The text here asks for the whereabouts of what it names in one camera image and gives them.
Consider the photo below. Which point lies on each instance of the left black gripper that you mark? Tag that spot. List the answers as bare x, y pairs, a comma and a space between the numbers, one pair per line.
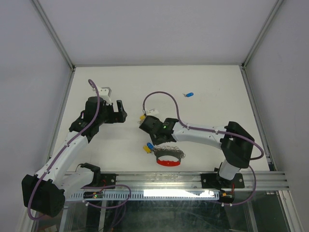
116, 117

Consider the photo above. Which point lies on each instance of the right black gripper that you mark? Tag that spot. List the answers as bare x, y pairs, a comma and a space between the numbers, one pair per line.
155, 141

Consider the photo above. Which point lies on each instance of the blue tag key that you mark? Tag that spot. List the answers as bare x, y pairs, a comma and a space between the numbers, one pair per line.
190, 94
150, 146

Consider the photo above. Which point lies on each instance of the red handle keyring holder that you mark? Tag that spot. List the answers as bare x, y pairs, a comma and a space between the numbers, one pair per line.
168, 156

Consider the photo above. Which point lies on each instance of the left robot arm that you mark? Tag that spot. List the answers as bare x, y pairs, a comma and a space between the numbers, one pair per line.
47, 190

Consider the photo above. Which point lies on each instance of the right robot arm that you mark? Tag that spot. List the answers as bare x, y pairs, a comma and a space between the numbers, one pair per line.
233, 140

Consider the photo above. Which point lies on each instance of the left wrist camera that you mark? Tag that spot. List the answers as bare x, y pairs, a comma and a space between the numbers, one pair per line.
104, 94

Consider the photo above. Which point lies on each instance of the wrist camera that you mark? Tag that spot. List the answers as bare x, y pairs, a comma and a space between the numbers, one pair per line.
151, 112
104, 94

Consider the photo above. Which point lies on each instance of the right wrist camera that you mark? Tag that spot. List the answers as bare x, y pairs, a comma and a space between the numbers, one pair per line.
151, 112

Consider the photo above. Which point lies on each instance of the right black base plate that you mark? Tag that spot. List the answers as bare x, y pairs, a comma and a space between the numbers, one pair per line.
212, 180

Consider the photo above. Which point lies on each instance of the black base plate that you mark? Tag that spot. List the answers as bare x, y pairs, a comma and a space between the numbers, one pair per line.
102, 180
212, 180

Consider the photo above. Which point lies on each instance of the white slotted cable duct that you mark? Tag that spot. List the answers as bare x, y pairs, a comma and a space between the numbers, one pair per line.
147, 195

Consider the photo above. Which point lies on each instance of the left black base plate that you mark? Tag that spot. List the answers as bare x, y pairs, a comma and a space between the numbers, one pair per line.
102, 180

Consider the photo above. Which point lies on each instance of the aluminium mounting rail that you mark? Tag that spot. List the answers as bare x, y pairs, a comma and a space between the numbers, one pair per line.
264, 181

